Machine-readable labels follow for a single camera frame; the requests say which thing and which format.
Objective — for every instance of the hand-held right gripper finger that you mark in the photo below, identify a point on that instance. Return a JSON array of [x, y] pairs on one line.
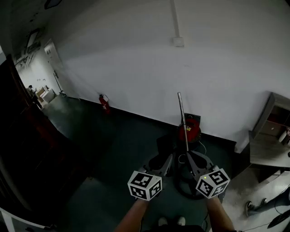
[[191, 164], [202, 159]]

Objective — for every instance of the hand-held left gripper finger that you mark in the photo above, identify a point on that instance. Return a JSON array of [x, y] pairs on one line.
[[151, 161], [168, 165]]

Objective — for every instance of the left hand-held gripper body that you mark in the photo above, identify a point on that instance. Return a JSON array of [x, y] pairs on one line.
[[145, 184]]

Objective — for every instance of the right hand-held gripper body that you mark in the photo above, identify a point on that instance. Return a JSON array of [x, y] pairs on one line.
[[213, 183]]

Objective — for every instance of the black vacuum nozzle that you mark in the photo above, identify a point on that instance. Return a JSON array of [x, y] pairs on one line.
[[164, 148]]

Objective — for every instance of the silver metal vacuum wand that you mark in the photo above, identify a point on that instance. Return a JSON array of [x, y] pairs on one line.
[[184, 123]]

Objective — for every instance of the person's right forearm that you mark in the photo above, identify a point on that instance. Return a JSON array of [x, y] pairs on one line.
[[218, 214]]

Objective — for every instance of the person's left forearm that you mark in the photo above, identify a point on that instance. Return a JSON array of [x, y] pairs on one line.
[[133, 216]]

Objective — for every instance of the red vacuum cleaner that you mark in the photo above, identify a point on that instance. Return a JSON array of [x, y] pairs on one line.
[[190, 132]]

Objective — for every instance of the person's left white shoe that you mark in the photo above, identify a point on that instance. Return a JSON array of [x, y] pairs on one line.
[[162, 221]]

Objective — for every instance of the person's white shoe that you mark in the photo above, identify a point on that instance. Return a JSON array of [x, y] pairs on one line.
[[162, 221], [181, 220]]

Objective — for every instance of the person's right white shoe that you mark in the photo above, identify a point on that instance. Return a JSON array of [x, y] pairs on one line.
[[181, 220]]

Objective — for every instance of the grey wooden desk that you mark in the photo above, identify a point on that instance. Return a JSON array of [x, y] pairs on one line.
[[267, 149]]

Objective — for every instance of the red fire extinguisher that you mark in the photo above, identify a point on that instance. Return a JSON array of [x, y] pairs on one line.
[[104, 103]]

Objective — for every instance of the grey wooden cabinet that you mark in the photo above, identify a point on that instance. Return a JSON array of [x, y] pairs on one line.
[[272, 117]]

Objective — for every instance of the black coat stand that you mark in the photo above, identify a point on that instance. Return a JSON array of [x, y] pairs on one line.
[[59, 85]]

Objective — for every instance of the white boxes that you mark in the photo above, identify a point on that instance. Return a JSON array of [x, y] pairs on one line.
[[46, 94]]

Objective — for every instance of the dark wooden door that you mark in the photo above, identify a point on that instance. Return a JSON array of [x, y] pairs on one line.
[[27, 136]]

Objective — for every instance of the white table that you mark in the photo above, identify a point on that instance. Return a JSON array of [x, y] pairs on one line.
[[13, 220]]

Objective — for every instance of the white wall switch box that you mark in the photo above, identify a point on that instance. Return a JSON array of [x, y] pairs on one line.
[[178, 42]]

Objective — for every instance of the white wall conduit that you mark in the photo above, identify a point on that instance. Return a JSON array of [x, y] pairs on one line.
[[175, 18]]

